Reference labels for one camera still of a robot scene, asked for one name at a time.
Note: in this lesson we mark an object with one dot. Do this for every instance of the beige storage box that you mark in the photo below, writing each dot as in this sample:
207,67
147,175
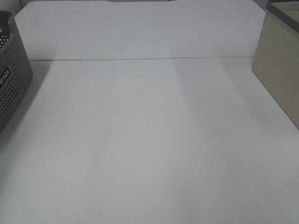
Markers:
276,60

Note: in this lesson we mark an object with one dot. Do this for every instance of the grey perforated plastic basket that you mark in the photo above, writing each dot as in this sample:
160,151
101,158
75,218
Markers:
15,69

